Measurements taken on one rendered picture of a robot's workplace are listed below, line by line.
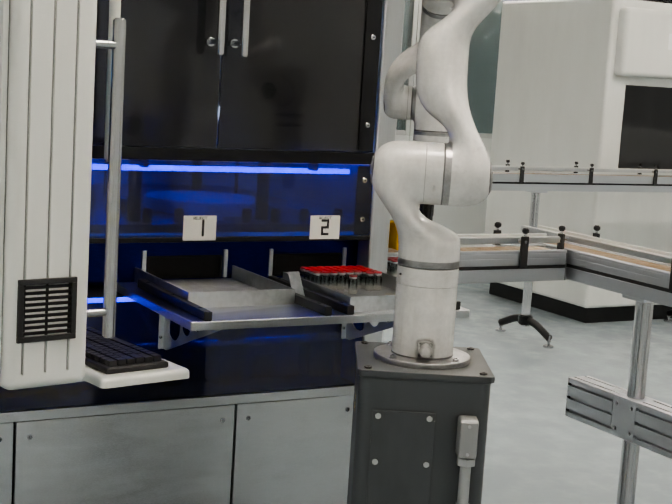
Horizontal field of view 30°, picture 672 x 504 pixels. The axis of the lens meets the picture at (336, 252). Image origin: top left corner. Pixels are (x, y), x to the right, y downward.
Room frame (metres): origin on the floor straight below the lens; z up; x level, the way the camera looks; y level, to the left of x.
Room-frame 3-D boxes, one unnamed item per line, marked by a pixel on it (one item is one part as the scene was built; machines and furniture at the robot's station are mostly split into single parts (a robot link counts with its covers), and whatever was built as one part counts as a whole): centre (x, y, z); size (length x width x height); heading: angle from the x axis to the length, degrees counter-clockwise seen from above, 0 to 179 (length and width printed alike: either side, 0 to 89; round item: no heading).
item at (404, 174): (2.42, -0.15, 1.16); 0.19 x 0.12 x 0.24; 87
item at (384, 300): (2.96, -0.07, 0.90); 0.34 x 0.26 x 0.04; 29
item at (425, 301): (2.42, -0.18, 0.95); 0.19 x 0.19 x 0.18
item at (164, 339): (2.78, 0.31, 0.80); 0.34 x 0.03 x 0.13; 29
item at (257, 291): (2.89, 0.28, 0.90); 0.34 x 0.26 x 0.04; 29
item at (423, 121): (2.86, -0.20, 1.35); 0.09 x 0.08 x 0.13; 87
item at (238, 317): (2.91, 0.10, 0.87); 0.70 x 0.48 x 0.02; 119
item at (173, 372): (2.52, 0.52, 0.79); 0.45 x 0.28 x 0.03; 40
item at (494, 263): (3.55, -0.35, 0.92); 0.69 x 0.16 x 0.16; 119
